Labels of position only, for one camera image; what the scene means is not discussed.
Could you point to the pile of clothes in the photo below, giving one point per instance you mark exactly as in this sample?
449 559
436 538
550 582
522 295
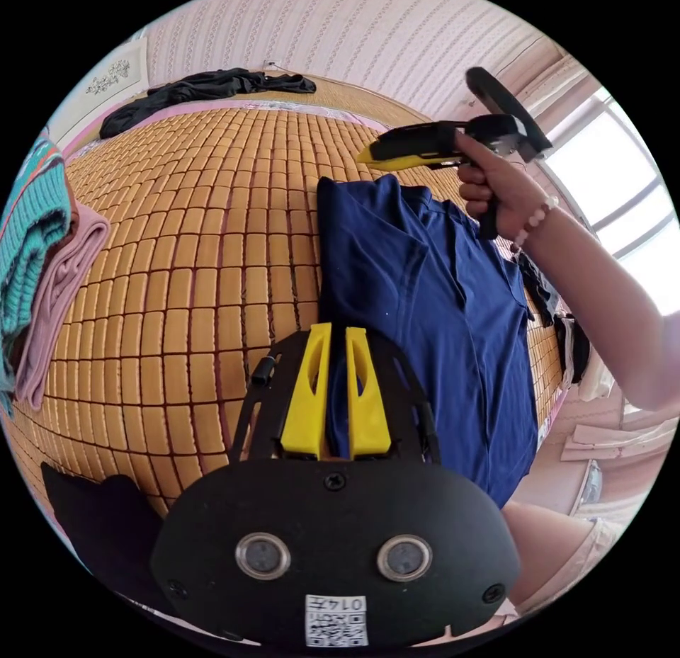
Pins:
32 233

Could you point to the person's right forearm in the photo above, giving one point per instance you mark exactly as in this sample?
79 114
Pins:
600 302

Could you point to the dark blue short sleeve shirt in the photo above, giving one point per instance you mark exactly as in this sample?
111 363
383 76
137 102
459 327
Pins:
435 297

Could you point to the person's right hand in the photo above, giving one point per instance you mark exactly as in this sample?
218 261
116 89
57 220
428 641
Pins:
504 190

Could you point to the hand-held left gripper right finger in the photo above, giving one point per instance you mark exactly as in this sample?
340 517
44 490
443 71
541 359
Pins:
367 413

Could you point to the person's body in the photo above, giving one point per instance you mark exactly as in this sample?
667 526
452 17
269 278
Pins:
552 546

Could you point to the window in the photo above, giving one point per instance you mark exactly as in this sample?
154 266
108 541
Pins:
611 180

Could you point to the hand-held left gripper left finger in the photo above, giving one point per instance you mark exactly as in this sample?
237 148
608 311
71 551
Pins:
308 403

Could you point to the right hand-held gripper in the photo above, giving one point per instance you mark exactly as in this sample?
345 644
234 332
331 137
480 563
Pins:
419 139

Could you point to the bed with woven mat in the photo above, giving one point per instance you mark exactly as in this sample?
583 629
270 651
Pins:
186 243

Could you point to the heap of black clothes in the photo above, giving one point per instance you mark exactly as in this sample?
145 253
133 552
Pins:
175 97

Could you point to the dark patterned garment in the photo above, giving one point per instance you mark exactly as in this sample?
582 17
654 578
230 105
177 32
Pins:
576 344

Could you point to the black garment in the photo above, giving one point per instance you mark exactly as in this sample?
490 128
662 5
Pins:
101 525

